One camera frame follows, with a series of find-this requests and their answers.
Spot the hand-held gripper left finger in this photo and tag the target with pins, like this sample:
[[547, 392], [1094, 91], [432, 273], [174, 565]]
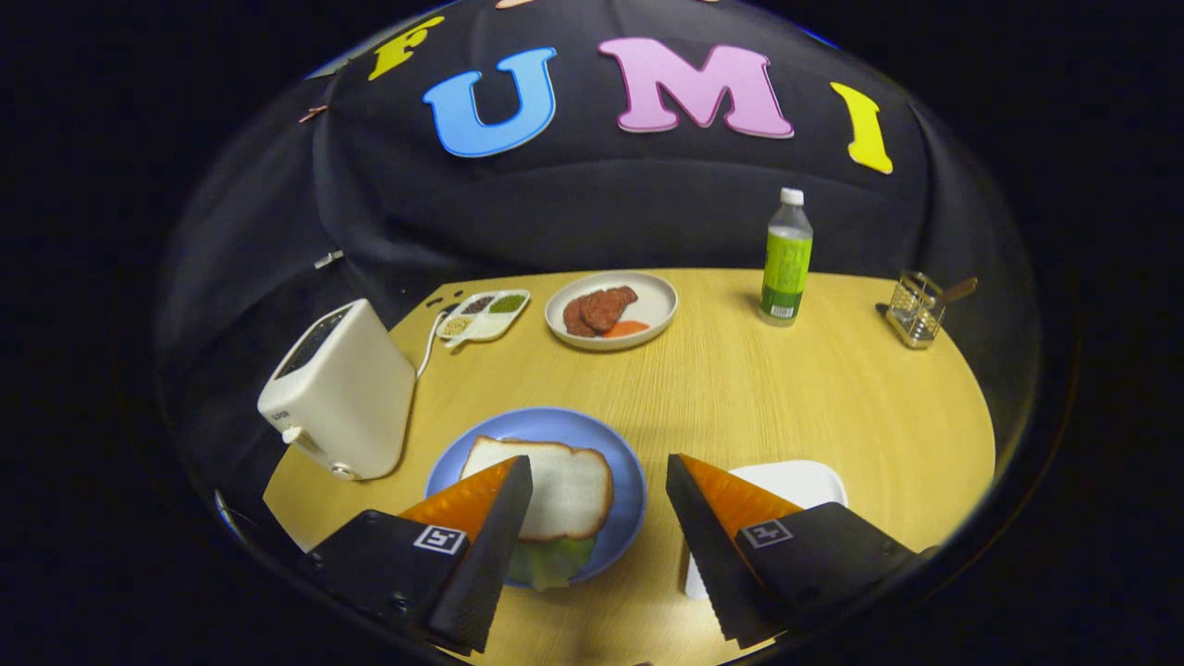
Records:
[[490, 555]]

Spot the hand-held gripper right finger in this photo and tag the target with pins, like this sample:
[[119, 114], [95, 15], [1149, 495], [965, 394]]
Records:
[[708, 555]]

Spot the green lettuce leaf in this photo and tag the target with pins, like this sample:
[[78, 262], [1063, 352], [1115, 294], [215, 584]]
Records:
[[550, 560]]

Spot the white bread slice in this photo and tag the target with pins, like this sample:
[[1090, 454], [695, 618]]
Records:
[[564, 486]]

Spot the white square plate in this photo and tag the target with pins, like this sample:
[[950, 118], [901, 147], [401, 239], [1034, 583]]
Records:
[[795, 481]]

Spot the blue round plate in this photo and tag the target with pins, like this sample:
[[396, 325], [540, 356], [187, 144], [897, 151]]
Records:
[[536, 425]]

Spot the white toaster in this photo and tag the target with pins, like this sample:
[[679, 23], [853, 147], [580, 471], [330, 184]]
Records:
[[351, 398]]

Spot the white divided dish with grains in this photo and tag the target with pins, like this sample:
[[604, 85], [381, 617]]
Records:
[[486, 326]]

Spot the red tomato slice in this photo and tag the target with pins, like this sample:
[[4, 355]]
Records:
[[627, 328]]

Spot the brown meat patty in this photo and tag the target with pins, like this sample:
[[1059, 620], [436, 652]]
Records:
[[606, 310], [575, 319]]

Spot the white round plate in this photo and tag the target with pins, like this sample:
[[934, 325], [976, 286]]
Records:
[[652, 301]]

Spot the green label plastic bottle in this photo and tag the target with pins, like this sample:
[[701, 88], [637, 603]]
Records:
[[786, 264]]

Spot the silver cloth clip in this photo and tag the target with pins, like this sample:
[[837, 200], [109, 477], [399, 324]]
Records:
[[326, 260]]

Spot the black backdrop cloth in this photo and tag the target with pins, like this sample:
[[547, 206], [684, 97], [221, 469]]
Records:
[[573, 213]]

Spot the red cloth clip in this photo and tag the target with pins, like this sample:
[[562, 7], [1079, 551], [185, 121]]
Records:
[[313, 113]]

